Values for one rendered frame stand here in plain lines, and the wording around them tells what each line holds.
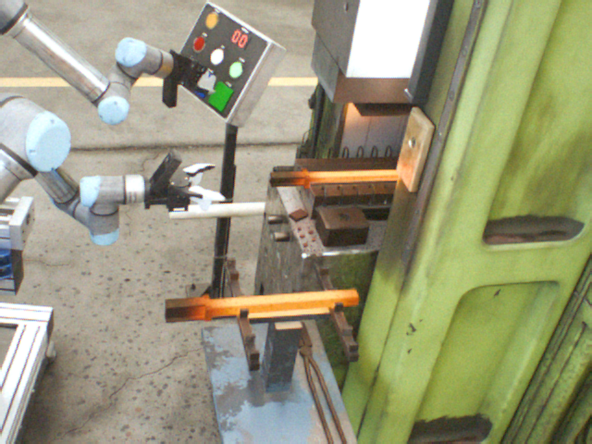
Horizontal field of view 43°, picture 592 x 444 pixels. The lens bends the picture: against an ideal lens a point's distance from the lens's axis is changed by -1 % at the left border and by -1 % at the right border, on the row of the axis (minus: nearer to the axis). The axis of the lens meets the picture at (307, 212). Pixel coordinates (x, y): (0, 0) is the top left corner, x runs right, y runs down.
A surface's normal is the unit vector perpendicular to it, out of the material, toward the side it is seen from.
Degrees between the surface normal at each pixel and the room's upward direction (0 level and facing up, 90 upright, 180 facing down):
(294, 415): 0
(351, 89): 90
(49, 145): 86
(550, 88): 89
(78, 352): 0
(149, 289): 0
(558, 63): 89
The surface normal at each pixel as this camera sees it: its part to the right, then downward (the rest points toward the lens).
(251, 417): 0.15, -0.80
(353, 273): 0.27, 0.60
